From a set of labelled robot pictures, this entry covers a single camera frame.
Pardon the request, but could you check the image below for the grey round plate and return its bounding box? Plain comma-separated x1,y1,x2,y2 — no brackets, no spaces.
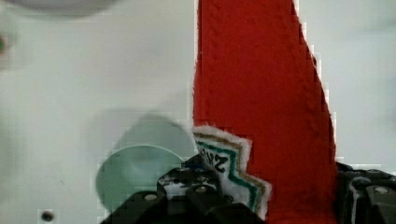
1,0,119,16

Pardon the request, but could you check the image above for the red plush ketchup bottle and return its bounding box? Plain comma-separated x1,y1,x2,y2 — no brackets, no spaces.
193,0,337,224

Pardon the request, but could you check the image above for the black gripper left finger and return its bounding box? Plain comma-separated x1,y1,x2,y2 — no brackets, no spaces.
100,155,265,224

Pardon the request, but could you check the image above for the green mug with handle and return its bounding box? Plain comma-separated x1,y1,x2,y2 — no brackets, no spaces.
95,116,195,213

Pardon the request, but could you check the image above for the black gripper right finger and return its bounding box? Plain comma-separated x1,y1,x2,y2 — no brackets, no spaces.
335,162,396,224

